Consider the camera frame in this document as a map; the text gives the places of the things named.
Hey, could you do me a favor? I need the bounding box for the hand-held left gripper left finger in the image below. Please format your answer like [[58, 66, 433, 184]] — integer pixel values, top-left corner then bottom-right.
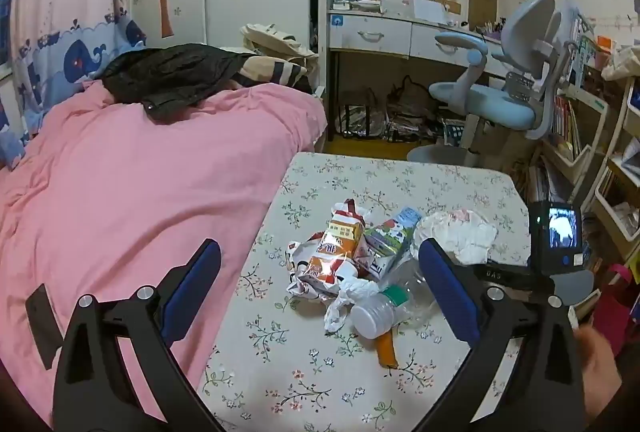
[[52, 238, 223, 432]]

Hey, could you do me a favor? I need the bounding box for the white desk with drawers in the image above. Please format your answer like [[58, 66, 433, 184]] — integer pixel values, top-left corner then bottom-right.
[[315, 0, 521, 148]]

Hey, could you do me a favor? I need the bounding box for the clear bag with black handles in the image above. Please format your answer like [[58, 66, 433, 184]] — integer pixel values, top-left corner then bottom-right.
[[334, 87, 388, 140]]

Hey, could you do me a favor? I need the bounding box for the white bookshelf with books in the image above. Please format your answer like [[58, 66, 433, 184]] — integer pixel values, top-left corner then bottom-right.
[[520, 2, 616, 213]]

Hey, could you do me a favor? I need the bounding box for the whale print curtain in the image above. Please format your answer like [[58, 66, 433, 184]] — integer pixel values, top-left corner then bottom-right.
[[0, 0, 148, 170]]

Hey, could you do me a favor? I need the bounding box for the orange peel strip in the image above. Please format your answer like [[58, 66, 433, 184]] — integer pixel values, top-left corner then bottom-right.
[[375, 332, 401, 369]]

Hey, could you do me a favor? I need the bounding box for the blue green milk carton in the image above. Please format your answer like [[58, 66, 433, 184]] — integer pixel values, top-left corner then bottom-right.
[[357, 206, 423, 280]]

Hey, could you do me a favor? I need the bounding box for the beige tote bag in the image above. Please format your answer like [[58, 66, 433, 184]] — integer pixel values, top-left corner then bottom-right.
[[240, 22, 318, 63]]

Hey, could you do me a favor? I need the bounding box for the grey blue office chair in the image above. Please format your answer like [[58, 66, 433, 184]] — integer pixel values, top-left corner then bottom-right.
[[406, 0, 581, 168]]

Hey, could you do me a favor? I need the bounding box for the black rectangular tag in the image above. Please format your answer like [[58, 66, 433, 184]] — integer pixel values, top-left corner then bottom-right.
[[25, 283, 64, 371]]

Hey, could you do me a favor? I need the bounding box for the striped beige pillow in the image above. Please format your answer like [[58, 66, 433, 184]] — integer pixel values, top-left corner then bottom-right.
[[235, 54, 308, 88]]

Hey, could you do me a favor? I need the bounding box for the beige cloth bag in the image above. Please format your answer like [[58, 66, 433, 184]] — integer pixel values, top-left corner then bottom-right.
[[600, 45, 640, 80]]

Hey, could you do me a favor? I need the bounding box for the white storage cart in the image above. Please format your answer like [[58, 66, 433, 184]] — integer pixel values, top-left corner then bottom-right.
[[582, 77, 640, 263]]

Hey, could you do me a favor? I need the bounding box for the cork board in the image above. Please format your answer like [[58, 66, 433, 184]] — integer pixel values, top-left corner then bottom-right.
[[468, 0, 499, 30]]

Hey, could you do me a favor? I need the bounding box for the pink blanket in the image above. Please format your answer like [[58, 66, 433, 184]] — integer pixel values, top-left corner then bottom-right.
[[0, 80, 328, 428]]

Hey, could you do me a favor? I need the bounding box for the crumpled white paper napkin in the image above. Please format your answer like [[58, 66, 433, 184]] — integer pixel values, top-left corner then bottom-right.
[[414, 208, 499, 265]]

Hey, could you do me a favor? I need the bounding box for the orange snack wrapper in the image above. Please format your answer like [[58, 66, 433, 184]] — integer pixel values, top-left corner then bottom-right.
[[285, 199, 373, 300]]

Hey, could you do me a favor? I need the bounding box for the red bag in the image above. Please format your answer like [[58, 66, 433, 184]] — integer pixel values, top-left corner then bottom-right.
[[592, 262, 638, 358]]

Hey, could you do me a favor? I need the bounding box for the black jacket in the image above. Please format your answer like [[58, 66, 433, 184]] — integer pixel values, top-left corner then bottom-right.
[[100, 43, 261, 120]]

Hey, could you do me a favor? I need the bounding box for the floral tablecloth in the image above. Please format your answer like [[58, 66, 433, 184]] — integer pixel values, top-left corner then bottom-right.
[[197, 151, 532, 432]]

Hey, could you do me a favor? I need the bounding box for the clear plastic bottle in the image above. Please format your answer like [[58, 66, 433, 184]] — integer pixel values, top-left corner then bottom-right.
[[350, 255, 443, 340]]

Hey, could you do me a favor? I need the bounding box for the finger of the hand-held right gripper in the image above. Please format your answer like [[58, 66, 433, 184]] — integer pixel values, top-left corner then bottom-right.
[[472, 263, 538, 289]]

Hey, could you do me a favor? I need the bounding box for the crumpled white tissue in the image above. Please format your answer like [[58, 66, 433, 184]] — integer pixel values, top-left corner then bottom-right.
[[322, 276, 383, 334]]

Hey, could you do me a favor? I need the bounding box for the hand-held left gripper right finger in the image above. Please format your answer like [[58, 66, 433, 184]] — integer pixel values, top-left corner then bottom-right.
[[410, 237, 586, 432]]

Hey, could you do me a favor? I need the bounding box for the person's right hand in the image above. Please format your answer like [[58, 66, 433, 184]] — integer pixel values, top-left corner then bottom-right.
[[575, 324, 623, 432]]

